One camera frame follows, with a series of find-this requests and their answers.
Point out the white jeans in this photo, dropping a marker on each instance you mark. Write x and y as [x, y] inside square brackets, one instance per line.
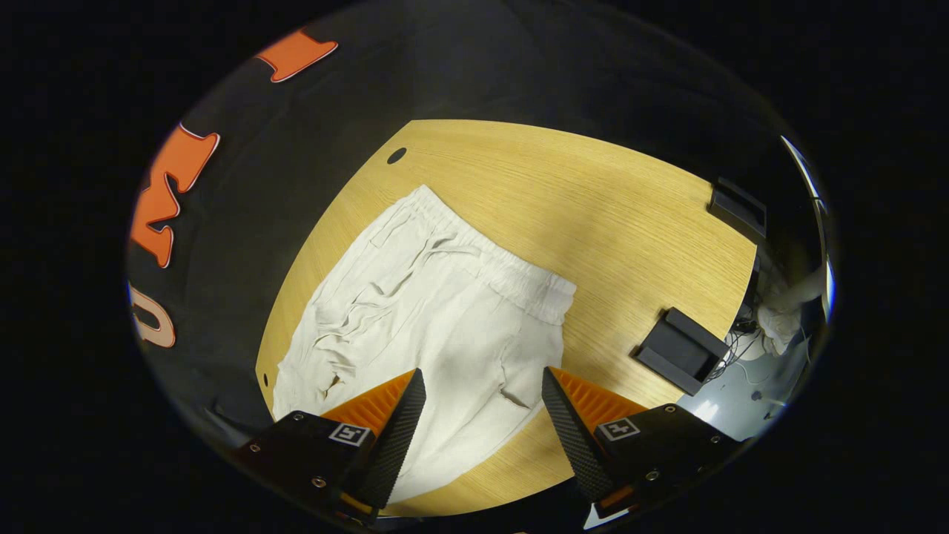
[445, 319]

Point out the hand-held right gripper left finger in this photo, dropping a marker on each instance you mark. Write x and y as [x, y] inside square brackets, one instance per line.
[393, 445]

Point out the white crumpled cloth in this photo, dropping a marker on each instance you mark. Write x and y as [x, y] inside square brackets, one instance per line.
[782, 315]

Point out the black plastic stand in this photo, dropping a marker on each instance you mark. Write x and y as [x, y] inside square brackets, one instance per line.
[738, 206]
[682, 352]

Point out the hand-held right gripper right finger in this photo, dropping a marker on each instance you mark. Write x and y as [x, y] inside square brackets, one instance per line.
[574, 437]

